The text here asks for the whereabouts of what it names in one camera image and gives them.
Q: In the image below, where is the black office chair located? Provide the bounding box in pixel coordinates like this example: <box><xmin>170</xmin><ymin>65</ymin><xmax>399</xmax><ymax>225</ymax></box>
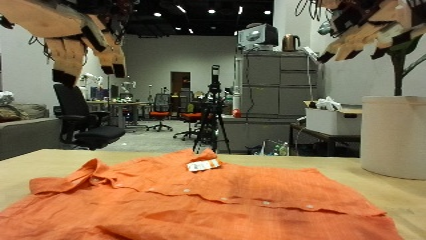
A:
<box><xmin>52</xmin><ymin>83</ymin><xmax>126</xmax><ymax>151</ymax></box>

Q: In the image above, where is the copper kettle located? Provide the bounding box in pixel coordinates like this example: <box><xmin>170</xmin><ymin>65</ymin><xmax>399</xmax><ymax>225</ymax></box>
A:
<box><xmin>281</xmin><ymin>33</ymin><xmax>302</xmax><ymax>53</ymax></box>

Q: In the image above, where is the white power strip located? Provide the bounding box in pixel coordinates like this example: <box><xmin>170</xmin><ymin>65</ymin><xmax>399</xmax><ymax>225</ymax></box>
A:
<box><xmin>302</xmin><ymin>46</ymin><xmax>319</xmax><ymax>64</ymax></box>

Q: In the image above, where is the grey sofa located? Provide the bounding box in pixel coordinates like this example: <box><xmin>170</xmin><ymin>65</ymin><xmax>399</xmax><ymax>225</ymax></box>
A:
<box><xmin>0</xmin><ymin>117</ymin><xmax>64</xmax><ymax>161</ymax></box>

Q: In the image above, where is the brown sofa cushion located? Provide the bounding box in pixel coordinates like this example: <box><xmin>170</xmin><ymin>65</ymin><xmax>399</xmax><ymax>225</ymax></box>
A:
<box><xmin>0</xmin><ymin>102</ymin><xmax>50</xmax><ymax>123</ymax></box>

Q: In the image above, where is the tall grey filing cabinet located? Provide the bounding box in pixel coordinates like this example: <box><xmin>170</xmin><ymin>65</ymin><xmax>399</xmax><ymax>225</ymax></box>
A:
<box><xmin>233</xmin><ymin>49</ymin><xmax>320</xmax><ymax>119</ymax></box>

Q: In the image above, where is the brown door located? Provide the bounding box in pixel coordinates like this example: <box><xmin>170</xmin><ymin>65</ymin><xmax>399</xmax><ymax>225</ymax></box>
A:
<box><xmin>170</xmin><ymin>71</ymin><xmax>191</xmax><ymax>96</ymax></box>

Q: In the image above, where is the orange button-up shirt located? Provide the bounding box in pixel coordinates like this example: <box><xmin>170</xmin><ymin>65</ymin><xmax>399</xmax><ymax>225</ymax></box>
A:
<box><xmin>0</xmin><ymin>148</ymin><xmax>404</xmax><ymax>240</ymax></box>

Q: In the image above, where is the orange seat office chair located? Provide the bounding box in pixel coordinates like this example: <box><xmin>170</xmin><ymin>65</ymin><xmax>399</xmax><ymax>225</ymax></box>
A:
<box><xmin>145</xmin><ymin>93</ymin><xmax>174</xmax><ymax>133</ymax></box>
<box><xmin>171</xmin><ymin>99</ymin><xmax>205</xmax><ymax>141</ymax></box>

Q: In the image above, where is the white storage box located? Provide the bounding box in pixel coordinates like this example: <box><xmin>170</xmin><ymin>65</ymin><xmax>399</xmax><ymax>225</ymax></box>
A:
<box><xmin>304</xmin><ymin>106</ymin><xmax>363</xmax><ymax>136</ymax></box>

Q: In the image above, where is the low grey cabinet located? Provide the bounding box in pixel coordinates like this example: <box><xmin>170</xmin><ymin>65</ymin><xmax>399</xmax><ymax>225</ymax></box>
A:
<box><xmin>218</xmin><ymin>114</ymin><xmax>307</xmax><ymax>154</ymax></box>

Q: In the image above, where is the black camera tripod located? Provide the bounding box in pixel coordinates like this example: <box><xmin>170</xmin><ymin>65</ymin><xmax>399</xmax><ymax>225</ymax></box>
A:
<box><xmin>191</xmin><ymin>64</ymin><xmax>231</xmax><ymax>155</ymax></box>

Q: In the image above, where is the black side table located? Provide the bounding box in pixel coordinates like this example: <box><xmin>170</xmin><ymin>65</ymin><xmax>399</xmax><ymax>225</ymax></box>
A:
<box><xmin>288</xmin><ymin>122</ymin><xmax>362</xmax><ymax>158</ymax></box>

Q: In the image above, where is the grey box monitor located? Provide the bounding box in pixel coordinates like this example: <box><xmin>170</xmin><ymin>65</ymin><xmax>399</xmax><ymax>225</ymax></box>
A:
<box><xmin>237</xmin><ymin>23</ymin><xmax>279</xmax><ymax>51</ymax></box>

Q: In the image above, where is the wooden office desk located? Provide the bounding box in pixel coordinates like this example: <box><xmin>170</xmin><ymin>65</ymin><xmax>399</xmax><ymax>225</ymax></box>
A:
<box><xmin>85</xmin><ymin>99</ymin><xmax>151</xmax><ymax>129</ymax></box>

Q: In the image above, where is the white plastic bag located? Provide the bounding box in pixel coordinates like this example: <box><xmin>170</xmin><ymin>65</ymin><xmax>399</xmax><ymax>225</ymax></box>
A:
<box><xmin>314</xmin><ymin>95</ymin><xmax>343</xmax><ymax>112</ymax></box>

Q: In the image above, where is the white round planter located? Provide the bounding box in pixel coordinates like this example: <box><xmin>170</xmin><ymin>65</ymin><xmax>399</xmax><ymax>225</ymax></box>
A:
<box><xmin>359</xmin><ymin>95</ymin><xmax>426</xmax><ymax>181</ymax></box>

